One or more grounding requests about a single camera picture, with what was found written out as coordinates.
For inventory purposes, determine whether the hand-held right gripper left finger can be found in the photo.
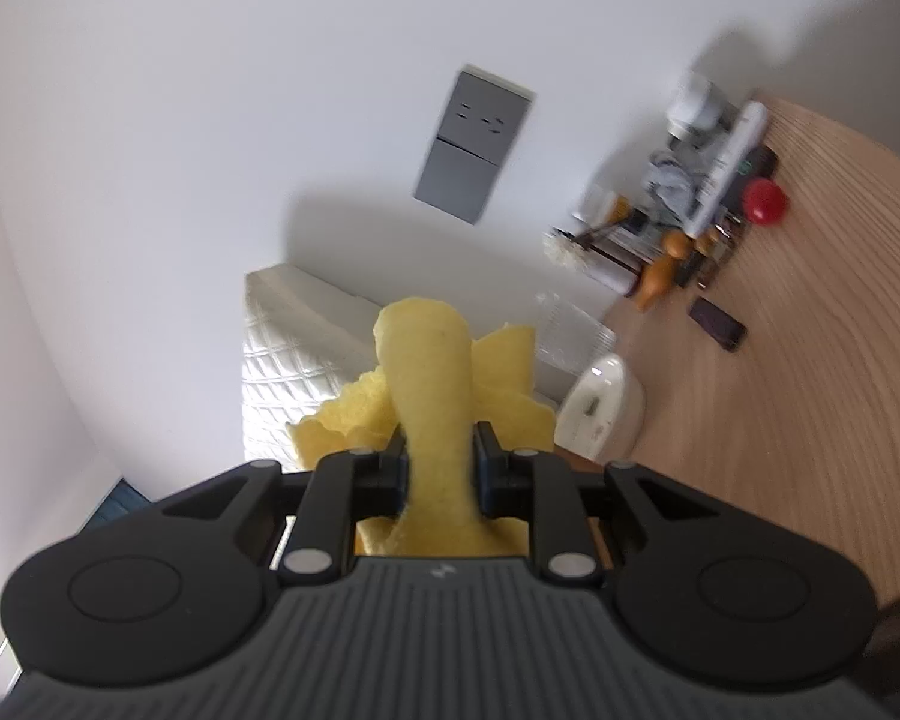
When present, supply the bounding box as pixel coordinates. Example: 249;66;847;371
161;424;412;586

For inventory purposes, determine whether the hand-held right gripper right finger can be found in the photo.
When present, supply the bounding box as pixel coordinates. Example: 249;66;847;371
471;420;722;586

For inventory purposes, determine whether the yellow cleaning cloth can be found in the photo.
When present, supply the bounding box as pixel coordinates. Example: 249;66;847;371
285;298;557;560

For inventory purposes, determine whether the white ceramic dish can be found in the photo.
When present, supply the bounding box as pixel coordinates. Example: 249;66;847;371
555;354;647;460

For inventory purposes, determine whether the cream quilted headboard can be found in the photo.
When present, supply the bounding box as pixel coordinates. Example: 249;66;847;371
236;265;571;475

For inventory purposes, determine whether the clear glass jar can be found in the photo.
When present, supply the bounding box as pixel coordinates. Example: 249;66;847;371
532;291;617;377

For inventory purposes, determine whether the orange gourd ornament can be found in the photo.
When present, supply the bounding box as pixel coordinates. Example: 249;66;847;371
634;231;695;311

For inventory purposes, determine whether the small black rectangular device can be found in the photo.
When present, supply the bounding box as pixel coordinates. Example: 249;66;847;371
688;296;748;354

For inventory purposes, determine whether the bunch of keys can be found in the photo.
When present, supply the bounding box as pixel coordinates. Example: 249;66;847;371
694;211;748;290

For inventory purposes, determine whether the grey crumpled cloth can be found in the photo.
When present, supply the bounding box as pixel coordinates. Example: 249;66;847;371
643;150;710;212

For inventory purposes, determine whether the wooden nightstand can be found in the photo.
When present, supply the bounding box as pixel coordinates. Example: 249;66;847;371
551;88;900;620

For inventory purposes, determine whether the red ball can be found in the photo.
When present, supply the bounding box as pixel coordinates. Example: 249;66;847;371
745;178;791;227

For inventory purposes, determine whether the white remote control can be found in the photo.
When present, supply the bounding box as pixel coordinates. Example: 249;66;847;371
682;101;768;238

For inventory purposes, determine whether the black key fob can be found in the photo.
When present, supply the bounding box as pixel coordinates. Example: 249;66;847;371
720;145;780;212

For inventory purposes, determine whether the white plug-in repeller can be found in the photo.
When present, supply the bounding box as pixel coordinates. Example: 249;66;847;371
664;71;730;145

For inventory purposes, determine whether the grey wall switch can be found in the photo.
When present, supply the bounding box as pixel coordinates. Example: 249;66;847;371
412;136;512;225

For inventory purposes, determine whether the grey wall socket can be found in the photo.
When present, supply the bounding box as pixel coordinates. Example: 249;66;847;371
436;67;536;167

